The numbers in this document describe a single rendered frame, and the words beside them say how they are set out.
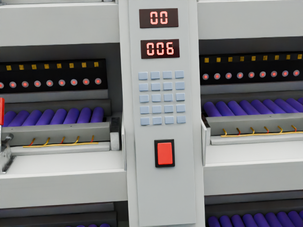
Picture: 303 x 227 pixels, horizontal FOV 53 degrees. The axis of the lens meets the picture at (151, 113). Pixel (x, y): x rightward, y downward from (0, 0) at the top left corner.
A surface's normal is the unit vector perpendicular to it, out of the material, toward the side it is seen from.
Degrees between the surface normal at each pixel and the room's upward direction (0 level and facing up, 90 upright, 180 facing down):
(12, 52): 90
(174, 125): 90
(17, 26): 111
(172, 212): 90
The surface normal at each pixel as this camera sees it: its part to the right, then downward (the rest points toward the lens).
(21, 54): 0.06, 0.05
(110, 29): 0.07, 0.40
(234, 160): -0.02, -0.92
